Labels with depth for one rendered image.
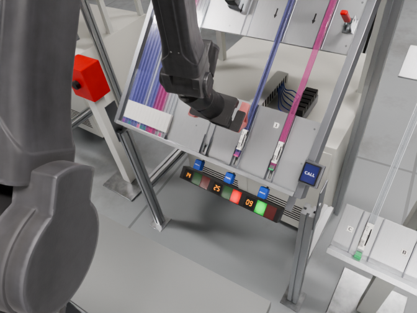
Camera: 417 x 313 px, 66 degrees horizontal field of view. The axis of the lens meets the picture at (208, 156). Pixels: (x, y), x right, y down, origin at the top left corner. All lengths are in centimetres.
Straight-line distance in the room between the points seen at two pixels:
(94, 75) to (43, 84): 128
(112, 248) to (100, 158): 126
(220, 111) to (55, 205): 53
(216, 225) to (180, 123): 77
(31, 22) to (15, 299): 15
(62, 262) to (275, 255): 140
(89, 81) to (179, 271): 91
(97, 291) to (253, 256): 83
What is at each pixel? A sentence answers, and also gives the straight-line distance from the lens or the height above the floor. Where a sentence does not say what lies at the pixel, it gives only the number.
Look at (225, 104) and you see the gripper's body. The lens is 71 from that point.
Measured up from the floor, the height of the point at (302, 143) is 81.
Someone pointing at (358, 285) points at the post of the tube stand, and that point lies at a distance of 158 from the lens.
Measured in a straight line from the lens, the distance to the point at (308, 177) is 83.
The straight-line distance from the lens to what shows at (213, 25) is 107.
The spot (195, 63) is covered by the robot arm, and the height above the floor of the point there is 116.
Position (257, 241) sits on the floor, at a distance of 162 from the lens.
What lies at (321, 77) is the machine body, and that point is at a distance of 149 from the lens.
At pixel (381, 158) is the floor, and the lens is 207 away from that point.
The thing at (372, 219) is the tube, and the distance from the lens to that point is 79.
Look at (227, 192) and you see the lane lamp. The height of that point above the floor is 66.
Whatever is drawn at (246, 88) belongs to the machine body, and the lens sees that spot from 141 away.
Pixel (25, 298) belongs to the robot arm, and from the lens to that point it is 22.
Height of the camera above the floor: 141
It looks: 45 degrees down
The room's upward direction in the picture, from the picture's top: 9 degrees counter-clockwise
